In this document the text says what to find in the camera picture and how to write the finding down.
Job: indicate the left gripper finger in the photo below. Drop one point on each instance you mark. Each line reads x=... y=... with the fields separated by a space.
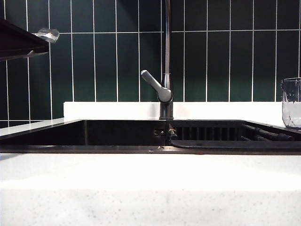
x=23 y=56
x=21 y=40

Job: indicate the grey metal faucet lever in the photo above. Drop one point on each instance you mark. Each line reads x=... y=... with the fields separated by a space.
x=152 y=82

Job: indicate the clear glass mug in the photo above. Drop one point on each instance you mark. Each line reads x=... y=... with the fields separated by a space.
x=292 y=106

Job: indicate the black kitchen sink basin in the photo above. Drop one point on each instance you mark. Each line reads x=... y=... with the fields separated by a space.
x=47 y=136

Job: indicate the dark metal gooseneck faucet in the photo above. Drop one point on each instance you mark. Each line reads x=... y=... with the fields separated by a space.
x=167 y=47

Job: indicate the metal sink overflow fitting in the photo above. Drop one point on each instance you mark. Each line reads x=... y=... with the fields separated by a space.
x=159 y=133

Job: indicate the white stone backsplash ledge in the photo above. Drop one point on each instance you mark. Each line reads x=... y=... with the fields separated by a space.
x=113 y=110

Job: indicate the black roll-up drying rack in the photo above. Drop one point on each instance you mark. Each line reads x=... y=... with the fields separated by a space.
x=223 y=144

